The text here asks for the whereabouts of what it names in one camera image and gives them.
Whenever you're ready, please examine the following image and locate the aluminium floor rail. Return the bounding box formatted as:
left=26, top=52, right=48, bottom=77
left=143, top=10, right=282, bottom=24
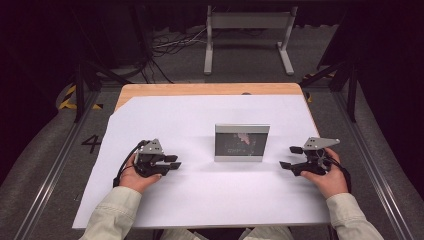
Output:
left=333, top=89, right=415, bottom=240
left=13, top=89, right=101, bottom=240

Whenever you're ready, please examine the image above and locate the yellow black hazard tape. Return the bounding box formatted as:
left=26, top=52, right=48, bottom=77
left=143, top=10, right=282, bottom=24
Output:
left=58, top=83, right=104, bottom=111

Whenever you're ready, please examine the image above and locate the person's right leg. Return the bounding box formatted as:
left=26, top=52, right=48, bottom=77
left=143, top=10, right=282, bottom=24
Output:
left=238, top=226, right=296, bottom=240

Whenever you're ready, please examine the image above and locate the bundle of floor cables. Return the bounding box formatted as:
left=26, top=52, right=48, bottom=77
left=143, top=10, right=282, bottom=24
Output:
left=109, top=26, right=209, bottom=84

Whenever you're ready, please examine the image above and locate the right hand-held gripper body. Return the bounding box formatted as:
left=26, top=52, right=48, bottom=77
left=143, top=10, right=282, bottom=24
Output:
left=291, top=136, right=341, bottom=177

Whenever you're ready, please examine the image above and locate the person's leg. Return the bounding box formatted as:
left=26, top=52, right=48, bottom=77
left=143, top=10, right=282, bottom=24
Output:
left=159, top=228, right=209, bottom=240
left=238, top=226, right=296, bottom=240

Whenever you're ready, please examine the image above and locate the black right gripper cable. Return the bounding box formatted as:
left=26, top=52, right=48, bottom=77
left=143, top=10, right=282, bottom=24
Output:
left=324, top=154, right=353, bottom=194

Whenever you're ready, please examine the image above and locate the black tripod stand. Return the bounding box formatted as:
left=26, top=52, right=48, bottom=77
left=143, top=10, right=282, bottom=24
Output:
left=299, top=59, right=360, bottom=124
left=71, top=54, right=132, bottom=124

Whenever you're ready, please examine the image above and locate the person's left hand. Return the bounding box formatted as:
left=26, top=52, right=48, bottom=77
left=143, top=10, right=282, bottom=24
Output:
left=118, top=162, right=163, bottom=195

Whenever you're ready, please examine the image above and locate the person's left leg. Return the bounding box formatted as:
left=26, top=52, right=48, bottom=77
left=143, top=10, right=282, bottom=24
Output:
left=159, top=228, right=209, bottom=240

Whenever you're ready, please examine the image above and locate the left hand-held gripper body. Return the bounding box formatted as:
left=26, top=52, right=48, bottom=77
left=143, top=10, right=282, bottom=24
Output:
left=133, top=138, right=172, bottom=179

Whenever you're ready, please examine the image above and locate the person's right hand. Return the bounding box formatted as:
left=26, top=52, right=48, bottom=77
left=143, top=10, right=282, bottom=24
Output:
left=299, top=147, right=349, bottom=200

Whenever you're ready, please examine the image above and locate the white metal stand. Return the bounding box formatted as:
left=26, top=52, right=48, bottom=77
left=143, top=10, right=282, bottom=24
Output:
left=203, top=4, right=299, bottom=77

